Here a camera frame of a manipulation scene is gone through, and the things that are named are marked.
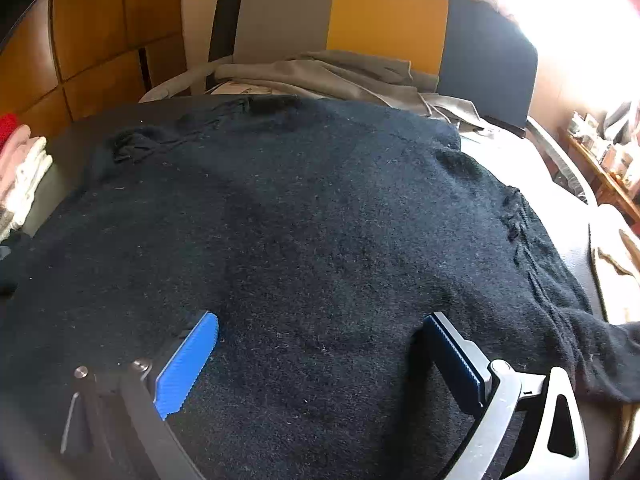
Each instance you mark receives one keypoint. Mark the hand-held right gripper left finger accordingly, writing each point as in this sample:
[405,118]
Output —
[187,365]

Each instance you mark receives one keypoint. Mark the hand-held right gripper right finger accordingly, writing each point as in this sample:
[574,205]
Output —
[457,367]

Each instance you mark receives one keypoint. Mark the black knit sweater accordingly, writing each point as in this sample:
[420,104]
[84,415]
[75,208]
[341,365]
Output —
[300,210]

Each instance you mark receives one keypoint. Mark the pile of grey clothes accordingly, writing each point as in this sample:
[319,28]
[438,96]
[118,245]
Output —
[325,75]

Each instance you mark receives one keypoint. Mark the beige cloth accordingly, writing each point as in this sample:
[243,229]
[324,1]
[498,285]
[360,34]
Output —
[617,265]

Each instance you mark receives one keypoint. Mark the wooden shelf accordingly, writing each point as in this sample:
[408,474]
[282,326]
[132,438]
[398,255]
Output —
[607,185]

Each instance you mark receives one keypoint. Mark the white folded cloth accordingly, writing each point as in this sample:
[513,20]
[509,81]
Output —
[30,175]

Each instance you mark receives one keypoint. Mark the clutter of small shelf things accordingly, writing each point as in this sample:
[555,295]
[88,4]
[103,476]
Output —
[615,152]

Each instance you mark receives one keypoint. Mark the pink folded cloth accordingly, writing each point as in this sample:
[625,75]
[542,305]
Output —
[14,160]

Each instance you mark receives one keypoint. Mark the red folded cloth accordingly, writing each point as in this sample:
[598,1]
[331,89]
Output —
[6,130]

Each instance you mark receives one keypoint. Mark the black rolled mat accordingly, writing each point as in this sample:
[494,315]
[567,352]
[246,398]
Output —
[231,15]

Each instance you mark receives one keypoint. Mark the grey yellow blue headboard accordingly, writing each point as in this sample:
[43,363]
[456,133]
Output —
[385,20]

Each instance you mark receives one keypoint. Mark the wooden wardrobe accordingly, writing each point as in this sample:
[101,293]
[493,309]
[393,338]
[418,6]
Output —
[90,20]

